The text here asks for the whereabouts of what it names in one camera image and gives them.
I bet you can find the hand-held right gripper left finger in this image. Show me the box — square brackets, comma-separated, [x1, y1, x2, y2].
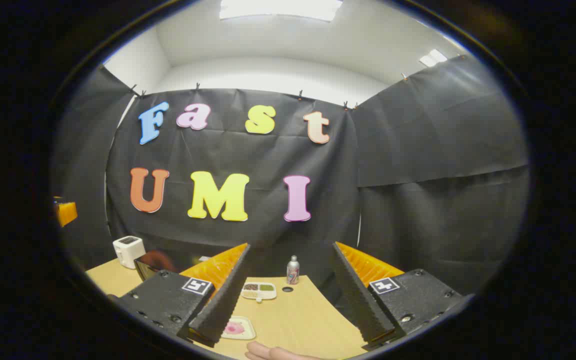
[117, 243, 252, 348]

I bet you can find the cream square plate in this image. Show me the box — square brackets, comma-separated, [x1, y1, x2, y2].
[220, 316, 257, 341]

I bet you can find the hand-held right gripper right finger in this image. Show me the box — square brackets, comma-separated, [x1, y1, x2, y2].
[330, 241, 465, 351]

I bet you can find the black electric oven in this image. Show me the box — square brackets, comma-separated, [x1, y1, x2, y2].
[134, 249, 219, 282]

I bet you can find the white divided tray with beans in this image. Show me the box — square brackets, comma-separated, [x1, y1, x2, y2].
[241, 282, 277, 303]

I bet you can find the silver printed bottle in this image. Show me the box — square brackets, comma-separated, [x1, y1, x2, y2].
[286, 255, 300, 285]

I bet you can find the ceiling light panel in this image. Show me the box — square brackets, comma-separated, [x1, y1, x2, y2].
[419, 49, 448, 67]
[219, 0, 344, 22]

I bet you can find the white toaster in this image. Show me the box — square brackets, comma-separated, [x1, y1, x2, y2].
[112, 235, 146, 270]

